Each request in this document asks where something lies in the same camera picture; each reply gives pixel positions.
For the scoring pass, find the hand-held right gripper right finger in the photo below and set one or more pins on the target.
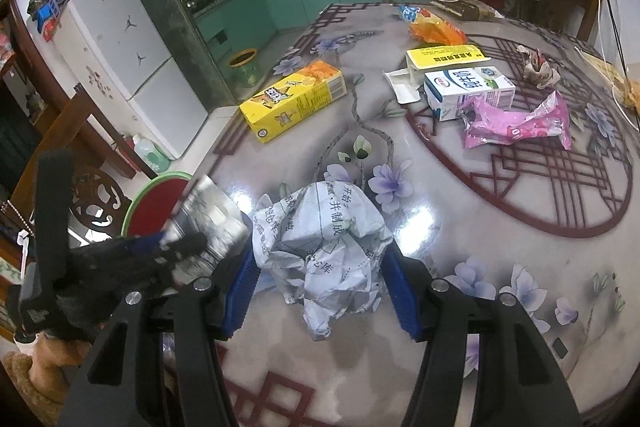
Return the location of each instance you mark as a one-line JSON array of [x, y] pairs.
[[402, 302]]

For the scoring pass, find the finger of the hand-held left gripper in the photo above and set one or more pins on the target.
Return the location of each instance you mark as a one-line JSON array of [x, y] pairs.
[[150, 244], [185, 269]]

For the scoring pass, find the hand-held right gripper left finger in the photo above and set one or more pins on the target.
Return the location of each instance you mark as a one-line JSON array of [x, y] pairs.
[[240, 297]]

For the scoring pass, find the white printed paper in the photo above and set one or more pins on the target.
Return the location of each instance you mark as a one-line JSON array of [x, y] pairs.
[[320, 247]]

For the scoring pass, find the person's left forearm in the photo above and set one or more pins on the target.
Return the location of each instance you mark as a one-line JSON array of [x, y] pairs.
[[50, 362]]

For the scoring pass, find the carved wooden chair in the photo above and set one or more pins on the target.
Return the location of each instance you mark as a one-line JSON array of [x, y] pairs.
[[95, 202]]

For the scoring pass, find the green detergent bottle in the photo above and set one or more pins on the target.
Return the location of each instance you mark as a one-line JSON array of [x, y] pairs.
[[152, 154]]

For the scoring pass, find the dark wooden cabinet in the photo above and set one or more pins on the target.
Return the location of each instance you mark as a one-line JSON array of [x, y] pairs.
[[20, 132]]

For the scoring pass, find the white refrigerator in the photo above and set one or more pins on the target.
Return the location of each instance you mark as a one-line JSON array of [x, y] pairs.
[[130, 57]]

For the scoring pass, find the green bin yellow rim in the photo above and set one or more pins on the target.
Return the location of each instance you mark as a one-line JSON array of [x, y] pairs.
[[245, 74]]

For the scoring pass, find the yellow juice carton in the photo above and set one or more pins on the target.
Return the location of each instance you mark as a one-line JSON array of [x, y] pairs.
[[290, 104]]

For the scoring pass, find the pink plastic wrapper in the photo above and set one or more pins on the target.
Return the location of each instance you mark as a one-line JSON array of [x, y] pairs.
[[510, 127]]

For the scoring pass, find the white green milk carton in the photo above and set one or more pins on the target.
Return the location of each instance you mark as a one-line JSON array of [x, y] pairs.
[[465, 89]]

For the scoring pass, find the yellow white medicine box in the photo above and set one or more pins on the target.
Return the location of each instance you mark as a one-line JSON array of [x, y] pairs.
[[440, 57]]

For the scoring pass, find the pile of small colourful items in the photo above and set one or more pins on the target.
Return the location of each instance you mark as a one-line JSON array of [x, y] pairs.
[[50, 9]]

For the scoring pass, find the crumpled colourful paper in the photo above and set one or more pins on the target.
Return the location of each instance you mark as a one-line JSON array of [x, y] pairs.
[[540, 69]]

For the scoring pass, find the orange snack bag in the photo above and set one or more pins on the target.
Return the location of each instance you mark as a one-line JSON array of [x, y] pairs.
[[435, 32]]

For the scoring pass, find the green kitchen cabinets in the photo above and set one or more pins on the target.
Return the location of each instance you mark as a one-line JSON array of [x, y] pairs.
[[300, 2]]

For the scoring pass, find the dark brown snack packet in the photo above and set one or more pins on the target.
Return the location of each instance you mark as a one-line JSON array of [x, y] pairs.
[[470, 9]]

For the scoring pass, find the yellow paper sheet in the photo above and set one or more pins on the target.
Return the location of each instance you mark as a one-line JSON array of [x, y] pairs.
[[612, 77]]

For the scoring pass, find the clear bag of orange snacks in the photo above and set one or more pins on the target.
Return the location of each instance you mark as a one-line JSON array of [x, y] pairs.
[[632, 94]]

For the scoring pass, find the brown wooden chair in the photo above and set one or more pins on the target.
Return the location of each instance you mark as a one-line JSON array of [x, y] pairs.
[[555, 2]]

